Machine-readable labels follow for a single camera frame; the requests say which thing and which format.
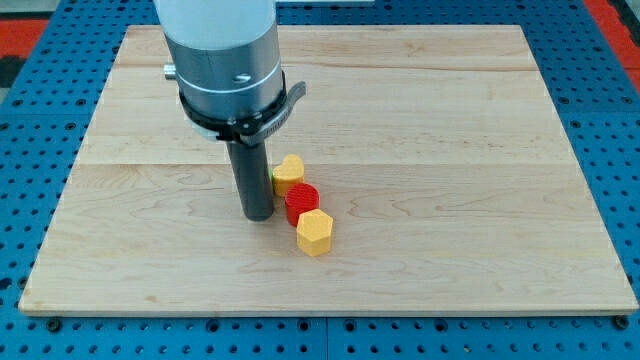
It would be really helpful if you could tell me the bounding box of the yellow heart block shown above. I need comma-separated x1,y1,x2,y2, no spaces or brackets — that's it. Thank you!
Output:
272,154,305,197

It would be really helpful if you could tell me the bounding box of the black clamp ring with lever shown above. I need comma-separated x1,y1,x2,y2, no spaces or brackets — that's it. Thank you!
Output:
178,71,307,147

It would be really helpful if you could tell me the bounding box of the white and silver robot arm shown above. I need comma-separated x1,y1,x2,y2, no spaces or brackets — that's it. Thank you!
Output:
154,0,286,141

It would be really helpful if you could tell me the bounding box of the wooden board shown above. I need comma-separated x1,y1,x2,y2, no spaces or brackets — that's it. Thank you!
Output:
19,25,638,317

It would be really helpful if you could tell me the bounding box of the red cylinder block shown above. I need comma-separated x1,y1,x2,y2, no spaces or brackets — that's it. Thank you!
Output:
285,183,320,227

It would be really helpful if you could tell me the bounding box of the yellow hexagon block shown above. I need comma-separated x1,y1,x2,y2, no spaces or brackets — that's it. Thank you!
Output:
296,209,333,257

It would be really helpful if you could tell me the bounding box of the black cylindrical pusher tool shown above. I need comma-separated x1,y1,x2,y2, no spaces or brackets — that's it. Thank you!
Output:
227,142,273,222

